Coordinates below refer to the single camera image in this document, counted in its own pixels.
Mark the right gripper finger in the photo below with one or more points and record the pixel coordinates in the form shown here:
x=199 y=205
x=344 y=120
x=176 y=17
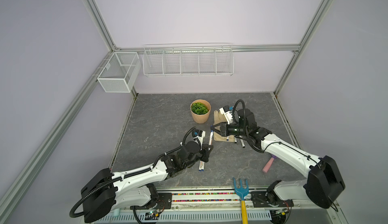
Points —
x=219 y=132
x=218 y=126

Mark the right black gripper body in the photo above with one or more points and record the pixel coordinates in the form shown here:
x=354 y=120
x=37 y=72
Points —
x=235 y=130

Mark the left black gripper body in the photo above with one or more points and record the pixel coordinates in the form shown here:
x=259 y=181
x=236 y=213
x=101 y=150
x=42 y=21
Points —
x=201 y=155

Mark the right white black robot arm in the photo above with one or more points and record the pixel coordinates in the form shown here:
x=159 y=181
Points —
x=322 y=183

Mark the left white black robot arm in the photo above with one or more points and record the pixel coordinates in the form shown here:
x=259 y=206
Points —
x=108 y=191

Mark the beige work glove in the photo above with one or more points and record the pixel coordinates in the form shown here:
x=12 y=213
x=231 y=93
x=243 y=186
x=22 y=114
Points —
x=218 y=118

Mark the beige plant pot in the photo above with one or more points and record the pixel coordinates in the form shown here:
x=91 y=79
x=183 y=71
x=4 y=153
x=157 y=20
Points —
x=201 y=119

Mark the green artificial plant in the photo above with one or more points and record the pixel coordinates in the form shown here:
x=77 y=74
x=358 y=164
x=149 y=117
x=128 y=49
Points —
x=199 y=108

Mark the pink chalk block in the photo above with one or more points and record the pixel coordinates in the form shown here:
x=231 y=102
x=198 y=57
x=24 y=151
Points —
x=269 y=163

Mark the small white mesh basket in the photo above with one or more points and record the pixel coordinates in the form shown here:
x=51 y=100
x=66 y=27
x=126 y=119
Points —
x=120 y=72

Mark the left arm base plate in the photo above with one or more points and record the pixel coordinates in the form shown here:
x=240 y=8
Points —
x=163 y=201

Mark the teal garden fork yellow handle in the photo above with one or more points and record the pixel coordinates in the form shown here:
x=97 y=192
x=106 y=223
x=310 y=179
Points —
x=242 y=191

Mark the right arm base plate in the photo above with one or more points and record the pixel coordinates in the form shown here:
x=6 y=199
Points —
x=264 y=199

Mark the long white wire shelf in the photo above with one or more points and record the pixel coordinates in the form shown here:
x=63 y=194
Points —
x=188 y=59

